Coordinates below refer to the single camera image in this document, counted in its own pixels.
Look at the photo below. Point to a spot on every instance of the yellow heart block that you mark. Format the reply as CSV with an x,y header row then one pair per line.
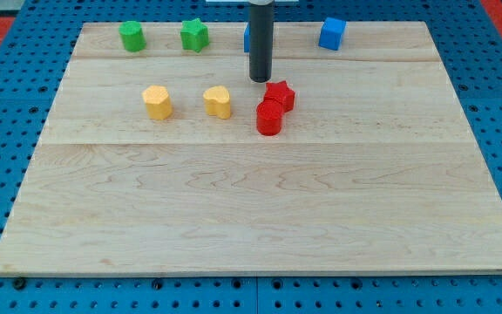
x,y
217,102

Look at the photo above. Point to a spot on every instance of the red cylinder block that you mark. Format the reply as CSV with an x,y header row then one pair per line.
x,y
269,115

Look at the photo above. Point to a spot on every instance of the red star block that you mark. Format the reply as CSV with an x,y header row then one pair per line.
x,y
281,93

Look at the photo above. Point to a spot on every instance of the yellow hexagon block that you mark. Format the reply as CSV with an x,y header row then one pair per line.
x,y
157,102

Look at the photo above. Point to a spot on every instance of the wooden board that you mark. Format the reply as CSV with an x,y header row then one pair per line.
x,y
375,172

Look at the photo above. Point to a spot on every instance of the blue block behind pusher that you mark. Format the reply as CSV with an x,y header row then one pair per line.
x,y
246,39

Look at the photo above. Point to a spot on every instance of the green star block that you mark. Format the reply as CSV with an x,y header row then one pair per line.
x,y
194,35

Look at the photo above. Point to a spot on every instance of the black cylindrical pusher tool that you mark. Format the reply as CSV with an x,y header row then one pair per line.
x,y
261,31

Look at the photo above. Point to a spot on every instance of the blue cube block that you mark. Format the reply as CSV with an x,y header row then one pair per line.
x,y
331,34

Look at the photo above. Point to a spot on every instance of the green cylinder block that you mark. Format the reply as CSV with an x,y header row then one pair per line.
x,y
132,36

